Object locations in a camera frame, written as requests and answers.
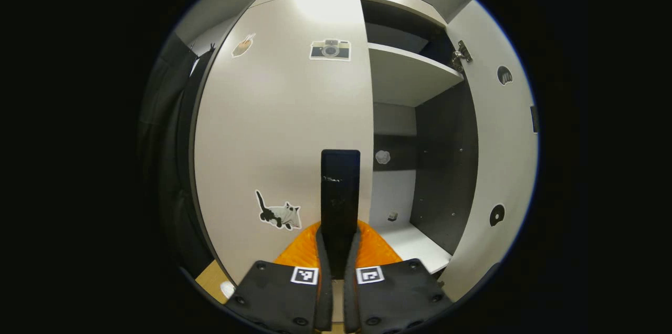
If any metal door hinge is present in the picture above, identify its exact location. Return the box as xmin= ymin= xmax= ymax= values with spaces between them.
xmin=450 ymin=40 xmax=473 ymax=73

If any black backdrop cloth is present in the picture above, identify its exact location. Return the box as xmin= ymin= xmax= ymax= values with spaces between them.
xmin=138 ymin=35 xmax=216 ymax=279

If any white cabinet shelf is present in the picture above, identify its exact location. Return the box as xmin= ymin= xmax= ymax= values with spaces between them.
xmin=369 ymin=221 xmax=453 ymax=274
xmin=367 ymin=43 xmax=465 ymax=109

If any white cabinet bottom shelf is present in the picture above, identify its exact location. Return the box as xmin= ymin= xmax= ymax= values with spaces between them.
xmin=369 ymin=221 xmax=453 ymax=274

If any grey double-door shoe cabinet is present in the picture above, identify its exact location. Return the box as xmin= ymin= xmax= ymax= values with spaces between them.
xmin=186 ymin=0 xmax=479 ymax=278

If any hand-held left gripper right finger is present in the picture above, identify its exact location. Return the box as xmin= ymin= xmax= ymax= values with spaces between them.
xmin=344 ymin=220 xmax=453 ymax=334

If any beige cabinet door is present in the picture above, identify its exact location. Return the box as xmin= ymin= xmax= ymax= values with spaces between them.
xmin=193 ymin=0 xmax=374 ymax=285
xmin=438 ymin=0 xmax=540 ymax=303

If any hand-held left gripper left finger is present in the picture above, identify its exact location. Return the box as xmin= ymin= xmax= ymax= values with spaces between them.
xmin=226 ymin=224 xmax=334 ymax=334

